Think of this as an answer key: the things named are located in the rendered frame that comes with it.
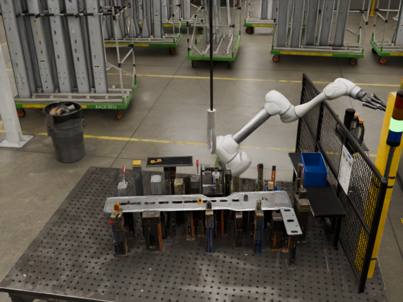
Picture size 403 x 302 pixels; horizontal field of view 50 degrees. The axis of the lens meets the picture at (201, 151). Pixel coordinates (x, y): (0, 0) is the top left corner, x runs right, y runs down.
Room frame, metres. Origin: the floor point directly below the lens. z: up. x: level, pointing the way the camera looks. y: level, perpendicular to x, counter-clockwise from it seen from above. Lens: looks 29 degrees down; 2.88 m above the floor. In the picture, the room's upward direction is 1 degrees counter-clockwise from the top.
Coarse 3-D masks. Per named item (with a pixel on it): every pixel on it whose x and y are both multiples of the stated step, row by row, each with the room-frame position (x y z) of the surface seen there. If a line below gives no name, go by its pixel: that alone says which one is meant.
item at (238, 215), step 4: (236, 212) 2.52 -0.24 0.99; (240, 212) 2.52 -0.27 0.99; (236, 216) 2.47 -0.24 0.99; (240, 216) 2.47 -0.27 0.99; (236, 220) 2.45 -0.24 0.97; (240, 220) 2.45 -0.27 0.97; (236, 224) 2.45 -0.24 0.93; (240, 224) 2.45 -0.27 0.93; (236, 228) 2.45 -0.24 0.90; (240, 228) 2.45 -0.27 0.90; (236, 232) 2.46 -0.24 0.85; (240, 232) 2.46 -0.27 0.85; (236, 236) 2.46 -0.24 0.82; (240, 236) 2.46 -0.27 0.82; (236, 240) 2.46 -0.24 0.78; (240, 240) 2.46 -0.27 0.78; (236, 244) 2.46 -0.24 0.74; (240, 244) 2.46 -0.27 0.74; (236, 248) 2.45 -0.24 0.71; (240, 248) 2.45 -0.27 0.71
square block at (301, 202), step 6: (300, 204) 2.51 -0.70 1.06; (306, 204) 2.50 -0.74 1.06; (300, 210) 2.50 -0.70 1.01; (306, 210) 2.50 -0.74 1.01; (300, 216) 2.50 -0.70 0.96; (306, 216) 2.50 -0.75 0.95; (300, 222) 2.50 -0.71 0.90; (306, 222) 2.50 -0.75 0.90; (306, 228) 2.50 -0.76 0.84; (300, 234) 2.50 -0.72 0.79; (300, 240) 2.50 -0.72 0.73
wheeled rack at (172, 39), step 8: (104, 40) 10.13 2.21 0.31; (112, 40) 10.13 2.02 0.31; (120, 40) 10.11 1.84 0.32; (128, 40) 10.09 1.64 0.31; (136, 40) 10.08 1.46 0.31; (144, 40) 10.06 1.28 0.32; (152, 40) 10.18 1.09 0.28; (160, 40) 10.17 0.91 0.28; (168, 40) 10.15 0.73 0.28; (176, 40) 10.16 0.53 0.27
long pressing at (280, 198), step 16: (240, 192) 2.75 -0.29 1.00; (256, 192) 2.75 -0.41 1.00; (272, 192) 2.75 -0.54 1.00; (112, 208) 2.59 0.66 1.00; (128, 208) 2.58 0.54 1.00; (144, 208) 2.58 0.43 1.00; (160, 208) 2.57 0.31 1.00; (176, 208) 2.57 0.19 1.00; (192, 208) 2.57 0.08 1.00; (224, 208) 2.56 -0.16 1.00; (240, 208) 2.55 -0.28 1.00; (272, 208) 2.55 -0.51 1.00
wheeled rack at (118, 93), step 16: (128, 0) 7.23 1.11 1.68; (16, 16) 6.59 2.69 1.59; (16, 96) 6.62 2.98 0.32; (32, 96) 6.56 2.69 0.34; (48, 96) 6.69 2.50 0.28; (64, 96) 6.68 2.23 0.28; (80, 96) 6.67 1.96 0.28; (96, 96) 6.65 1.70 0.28; (112, 96) 6.64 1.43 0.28; (128, 96) 6.64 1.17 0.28
